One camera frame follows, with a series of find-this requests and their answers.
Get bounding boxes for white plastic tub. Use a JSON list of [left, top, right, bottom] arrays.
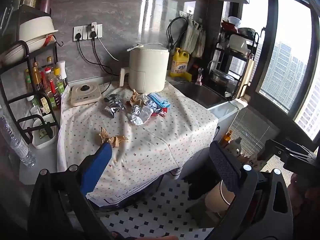
[[32, 117, 59, 149]]

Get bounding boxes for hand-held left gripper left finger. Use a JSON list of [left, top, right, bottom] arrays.
[[27, 142, 113, 240]]

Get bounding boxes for beige cup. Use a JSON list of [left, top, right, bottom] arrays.
[[205, 179, 237, 213]]

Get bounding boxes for hanging plastic bags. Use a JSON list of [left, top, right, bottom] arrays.
[[181, 17, 207, 58]]

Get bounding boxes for wooden cutting board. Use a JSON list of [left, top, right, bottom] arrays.
[[236, 55, 254, 99]]

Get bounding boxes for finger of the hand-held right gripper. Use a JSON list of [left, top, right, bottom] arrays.
[[259, 139, 314, 162]]

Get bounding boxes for yellow detergent bottle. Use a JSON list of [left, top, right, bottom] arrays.
[[170, 47, 192, 78]]

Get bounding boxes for blue medicine box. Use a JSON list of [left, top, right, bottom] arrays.
[[146, 92, 170, 109]]

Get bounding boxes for clear water bottle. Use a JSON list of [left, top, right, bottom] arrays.
[[0, 115, 37, 167]]

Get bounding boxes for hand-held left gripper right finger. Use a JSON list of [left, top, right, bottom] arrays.
[[208, 141, 294, 240]]

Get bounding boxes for white bowl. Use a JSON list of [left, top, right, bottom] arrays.
[[0, 39, 54, 65]]

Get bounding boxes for red snack wrapper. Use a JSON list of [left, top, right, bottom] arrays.
[[150, 107, 169, 118]]

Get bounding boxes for cream lidded pot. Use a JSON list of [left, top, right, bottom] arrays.
[[19, 15, 59, 43]]

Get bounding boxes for steel sink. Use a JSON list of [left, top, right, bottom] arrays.
[[172, 81, 229, 108]]

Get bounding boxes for orange snack packet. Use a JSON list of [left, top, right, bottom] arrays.
[[42, 34, 57, 48]]

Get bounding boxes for black window frame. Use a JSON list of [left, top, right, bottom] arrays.
[[255, 0, 320, 155]]

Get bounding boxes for hanging black cable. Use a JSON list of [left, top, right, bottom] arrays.
[[166, 17, 189, 52]]

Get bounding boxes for orange bottle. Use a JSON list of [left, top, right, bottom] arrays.
[[222, 131, 234, 147]]

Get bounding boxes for clear plastic container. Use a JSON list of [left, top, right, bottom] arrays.
[[227, 16, 242, 29]]

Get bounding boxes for cream air fryer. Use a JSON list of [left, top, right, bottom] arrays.
[[119, 44, 170, 93]]

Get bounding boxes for white wall hook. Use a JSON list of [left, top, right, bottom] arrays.
[[179, 6, 195, 17]]

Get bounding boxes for white wall socket plate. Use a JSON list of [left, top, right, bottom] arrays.
[[87, 24, 103, 40], [73, 26, 88, 42]]

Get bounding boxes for brown paper piece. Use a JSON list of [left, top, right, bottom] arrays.
[[98, 127, 110, 144], [110, 135, 129, 148], [126, 89, 147, 107]]

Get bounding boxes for white tissue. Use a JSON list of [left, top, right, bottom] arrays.
[[126, 100, 163, 125]]

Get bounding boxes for row of condiment bottles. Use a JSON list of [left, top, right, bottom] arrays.
[[24, 56, 69, 115]]

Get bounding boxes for black shelf rack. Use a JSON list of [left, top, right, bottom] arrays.
[[0, 5, 63, 145]]

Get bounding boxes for silver foil wrapper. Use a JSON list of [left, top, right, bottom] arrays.
[[104, 94, 128, 118]]

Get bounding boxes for steel pot with lid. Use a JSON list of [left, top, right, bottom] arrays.
[[209, 69, 238, 95]]

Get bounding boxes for white container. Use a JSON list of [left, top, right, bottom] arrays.
[[229, 34, 250, 54]]

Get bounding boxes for floral white tablecloth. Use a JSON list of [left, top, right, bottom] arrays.
[[57, 80, 219, 208]]

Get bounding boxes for person's right hand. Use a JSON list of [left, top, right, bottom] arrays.
[[291, 174, 320, 217]]

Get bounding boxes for black power cord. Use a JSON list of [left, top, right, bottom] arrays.
[[90, 31, 114, 94], [76, 31, 122, 77]]

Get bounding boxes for black dish rack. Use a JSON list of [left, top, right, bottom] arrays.
[[209, 26, 265, 99]]

